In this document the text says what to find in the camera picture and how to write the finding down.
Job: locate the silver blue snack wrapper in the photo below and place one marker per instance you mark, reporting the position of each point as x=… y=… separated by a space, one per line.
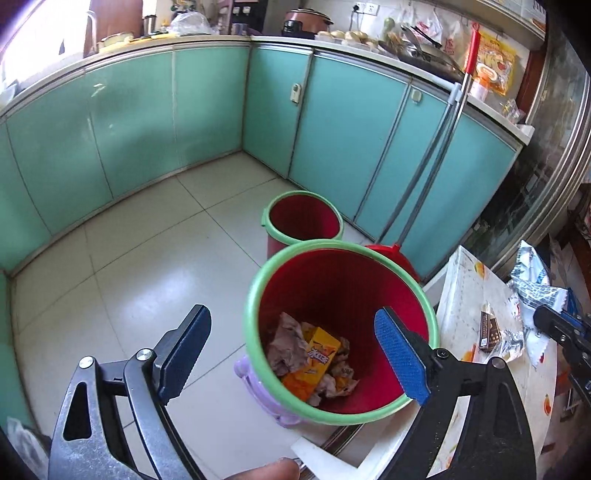
x=533 y=277

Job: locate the steel faucet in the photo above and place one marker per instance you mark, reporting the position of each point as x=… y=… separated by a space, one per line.
x=93 y=32

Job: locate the brown paper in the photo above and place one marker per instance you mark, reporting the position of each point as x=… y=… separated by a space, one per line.
x=284 y=341

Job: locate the orange plastic jar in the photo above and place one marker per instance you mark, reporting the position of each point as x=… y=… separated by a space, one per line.
x=480 y=87

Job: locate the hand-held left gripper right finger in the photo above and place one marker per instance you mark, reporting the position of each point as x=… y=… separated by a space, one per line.
x=401 y=360

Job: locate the white torn wrapper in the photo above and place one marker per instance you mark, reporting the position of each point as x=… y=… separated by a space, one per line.
x=540 y=346

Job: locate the yellow orange carton box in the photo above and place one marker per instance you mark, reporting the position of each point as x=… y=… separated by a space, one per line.
x=316 y=364

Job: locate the small red bin green rim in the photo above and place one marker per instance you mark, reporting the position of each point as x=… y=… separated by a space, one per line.
x=304 y=219

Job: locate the pink water dispenser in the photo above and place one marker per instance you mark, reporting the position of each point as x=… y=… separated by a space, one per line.
x=244 y=16

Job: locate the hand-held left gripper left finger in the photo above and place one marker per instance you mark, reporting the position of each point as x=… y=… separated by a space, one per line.
x=184 y=355

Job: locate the purple plastic stool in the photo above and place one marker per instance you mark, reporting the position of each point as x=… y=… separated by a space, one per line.
x=263 y=392

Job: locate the white cabinet latch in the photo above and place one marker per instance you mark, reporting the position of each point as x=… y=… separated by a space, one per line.
x=295 y=92
x=416 y=96

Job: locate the dark brown silver wrapper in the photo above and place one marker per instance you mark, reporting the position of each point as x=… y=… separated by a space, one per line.
x=489 y=330

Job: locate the clear plastic bag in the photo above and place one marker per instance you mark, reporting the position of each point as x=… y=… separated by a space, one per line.
x=189 y=24

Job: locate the large red bin green rim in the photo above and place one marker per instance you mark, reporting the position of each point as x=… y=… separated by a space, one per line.
x=351 y=295

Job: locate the hanging plastic bags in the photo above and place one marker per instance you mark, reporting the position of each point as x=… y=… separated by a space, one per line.
x=438 y=34

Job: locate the yellow snack bag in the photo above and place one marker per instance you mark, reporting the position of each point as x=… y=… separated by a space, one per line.
x=494 y=64

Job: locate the white wall socket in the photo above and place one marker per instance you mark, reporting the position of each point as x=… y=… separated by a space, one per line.
x=365 y=7

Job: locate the steel cup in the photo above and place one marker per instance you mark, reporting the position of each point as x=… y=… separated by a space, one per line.
x=148 y=25

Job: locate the crumpled silver foil wrapper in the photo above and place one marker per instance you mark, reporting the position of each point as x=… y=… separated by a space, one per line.
x=510 y=332

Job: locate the yellow dish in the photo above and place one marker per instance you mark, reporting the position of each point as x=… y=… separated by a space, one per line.
x=115 y=38

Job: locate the tray of steamed buns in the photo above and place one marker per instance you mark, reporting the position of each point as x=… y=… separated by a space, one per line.
x=348 y=38

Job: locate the red dustpan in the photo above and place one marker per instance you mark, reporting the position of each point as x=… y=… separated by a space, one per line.
x=397 y=261

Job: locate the person's left hand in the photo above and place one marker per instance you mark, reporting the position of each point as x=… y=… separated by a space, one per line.
x=265 y=471

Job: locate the small clear snack bag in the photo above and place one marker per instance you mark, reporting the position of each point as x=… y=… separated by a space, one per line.
x=512 y=110

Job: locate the brown rice cooker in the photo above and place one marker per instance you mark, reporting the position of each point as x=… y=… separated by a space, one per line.
x=307 y=22

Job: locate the white plastic bag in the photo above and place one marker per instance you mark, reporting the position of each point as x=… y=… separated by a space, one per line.
x=27 y=447

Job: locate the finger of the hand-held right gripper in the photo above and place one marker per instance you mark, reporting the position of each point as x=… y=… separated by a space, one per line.
x=575 y=304
x=556 y=325

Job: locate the teal kitchen base cabinets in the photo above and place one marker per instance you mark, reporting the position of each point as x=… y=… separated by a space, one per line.
x=138 y=115

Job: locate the steel wok with lid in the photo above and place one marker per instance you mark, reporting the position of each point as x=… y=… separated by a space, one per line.
x=425 y=53

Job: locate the small table orange print cover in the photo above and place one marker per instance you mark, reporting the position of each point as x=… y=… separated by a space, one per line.
x=466 y=286

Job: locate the bright window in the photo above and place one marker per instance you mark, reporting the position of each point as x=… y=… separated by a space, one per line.
x=41 y=37

